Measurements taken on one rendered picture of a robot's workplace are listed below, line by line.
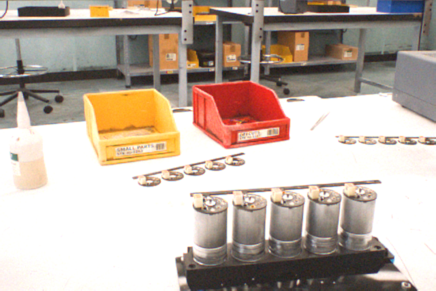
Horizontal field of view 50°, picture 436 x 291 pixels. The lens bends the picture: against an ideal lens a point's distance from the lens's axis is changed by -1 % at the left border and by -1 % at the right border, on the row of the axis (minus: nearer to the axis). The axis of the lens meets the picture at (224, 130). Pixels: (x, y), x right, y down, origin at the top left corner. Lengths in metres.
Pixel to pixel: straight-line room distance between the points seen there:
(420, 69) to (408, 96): 0.06
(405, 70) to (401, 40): 5.55
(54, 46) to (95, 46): 0.37
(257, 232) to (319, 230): 0.05
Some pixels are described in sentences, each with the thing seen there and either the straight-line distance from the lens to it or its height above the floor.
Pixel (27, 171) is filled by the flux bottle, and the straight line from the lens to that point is 0.52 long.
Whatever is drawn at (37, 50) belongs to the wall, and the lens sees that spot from 4.70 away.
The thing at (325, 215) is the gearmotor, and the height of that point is 0.80.
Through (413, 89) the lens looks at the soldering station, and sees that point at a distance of 0.84.
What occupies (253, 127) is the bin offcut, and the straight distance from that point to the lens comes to 0.62.
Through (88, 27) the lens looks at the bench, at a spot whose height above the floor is 0.70.
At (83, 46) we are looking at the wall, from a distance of 4.72.
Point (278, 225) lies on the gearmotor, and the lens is 0.34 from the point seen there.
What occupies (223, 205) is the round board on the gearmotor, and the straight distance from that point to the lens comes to 0.33.
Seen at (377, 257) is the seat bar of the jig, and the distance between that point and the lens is 0.38.
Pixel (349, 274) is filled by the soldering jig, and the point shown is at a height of 0.76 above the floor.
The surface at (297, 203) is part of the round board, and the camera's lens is 0.34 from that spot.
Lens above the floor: 0.96
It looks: 18 degrees down
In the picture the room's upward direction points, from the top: 1 degrees clockwise
